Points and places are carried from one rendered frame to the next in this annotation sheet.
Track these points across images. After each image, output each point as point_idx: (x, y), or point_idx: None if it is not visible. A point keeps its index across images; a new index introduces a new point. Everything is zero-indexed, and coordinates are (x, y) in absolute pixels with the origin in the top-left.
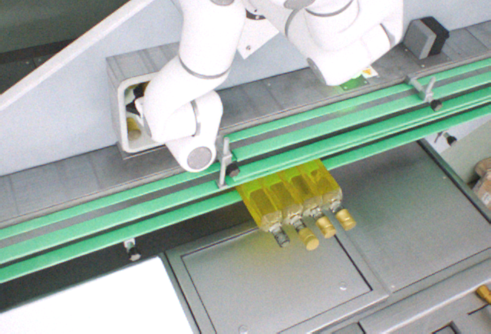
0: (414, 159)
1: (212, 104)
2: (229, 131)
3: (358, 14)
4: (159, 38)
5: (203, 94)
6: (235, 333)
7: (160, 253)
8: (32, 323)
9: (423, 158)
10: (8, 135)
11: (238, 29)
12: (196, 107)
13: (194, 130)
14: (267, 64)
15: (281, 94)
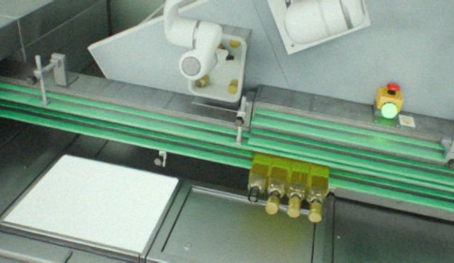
0: (444, 238)
1: (209, 28)
2: (262, 108)
3: None
4: (237, 20)
5: (209, 22)
6: (180, 244)
7: (180, 177)
8: (79, 168)
9: None
10: (131, 52)
11: None
12: (198, 25)
13: (191, 41)
14: (320, 82)
15: (319, 104)
